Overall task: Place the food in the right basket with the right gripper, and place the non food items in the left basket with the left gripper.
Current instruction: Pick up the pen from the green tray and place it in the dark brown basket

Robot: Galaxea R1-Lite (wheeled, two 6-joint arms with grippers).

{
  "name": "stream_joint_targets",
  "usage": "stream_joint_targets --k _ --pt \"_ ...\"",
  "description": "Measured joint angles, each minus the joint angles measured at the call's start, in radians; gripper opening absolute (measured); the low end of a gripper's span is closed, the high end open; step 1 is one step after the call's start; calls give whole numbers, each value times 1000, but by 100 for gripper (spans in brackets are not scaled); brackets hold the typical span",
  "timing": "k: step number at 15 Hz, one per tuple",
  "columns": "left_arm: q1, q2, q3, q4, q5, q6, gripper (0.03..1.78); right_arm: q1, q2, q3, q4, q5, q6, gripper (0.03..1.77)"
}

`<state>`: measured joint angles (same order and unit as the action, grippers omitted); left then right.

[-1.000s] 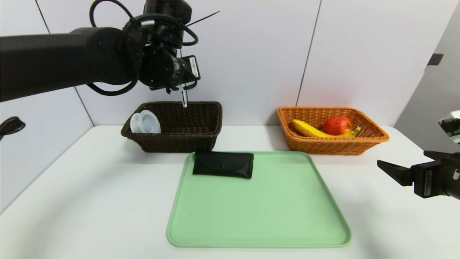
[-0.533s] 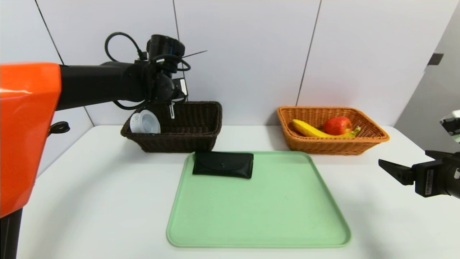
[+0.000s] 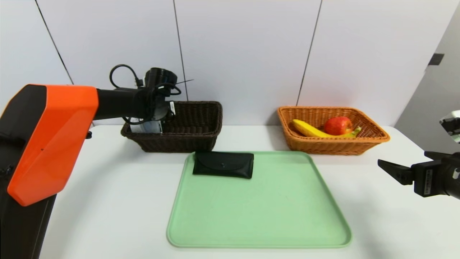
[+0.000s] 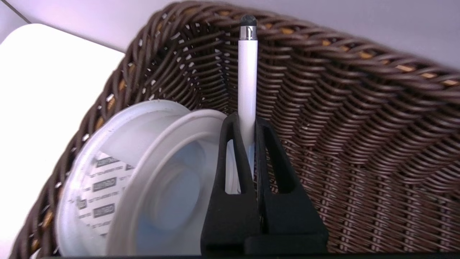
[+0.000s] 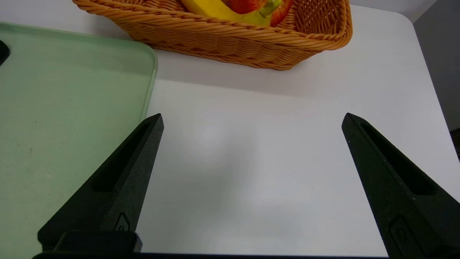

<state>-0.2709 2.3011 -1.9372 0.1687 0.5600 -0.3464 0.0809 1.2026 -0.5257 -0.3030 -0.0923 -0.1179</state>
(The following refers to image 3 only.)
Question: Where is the orange wicker basket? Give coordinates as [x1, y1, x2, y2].
[276, 106, 390, 156]

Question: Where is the yellow banana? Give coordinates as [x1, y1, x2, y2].
[292, 119, 362, 138]

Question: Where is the red apple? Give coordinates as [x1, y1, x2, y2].
[323, 116, 353, 136]

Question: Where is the black glasses case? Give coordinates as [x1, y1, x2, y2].
[193, 151, 254, 179]

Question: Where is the black labelled left arm cable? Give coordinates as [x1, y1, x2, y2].
[121, 116, 153, 126]

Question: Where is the black left camera cable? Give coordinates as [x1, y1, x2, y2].
[109, 64, 144, 89]

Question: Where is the white tape roll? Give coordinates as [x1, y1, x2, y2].
[130, 117, 163, 135]

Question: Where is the light green plastic tray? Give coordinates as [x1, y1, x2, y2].
[167, 151, 352, 249]

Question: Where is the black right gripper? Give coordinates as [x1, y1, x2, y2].
[377, 151, 460, 200]

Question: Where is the dark brown wicker basket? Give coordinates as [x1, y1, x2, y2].
[121, 101, 223, 153]

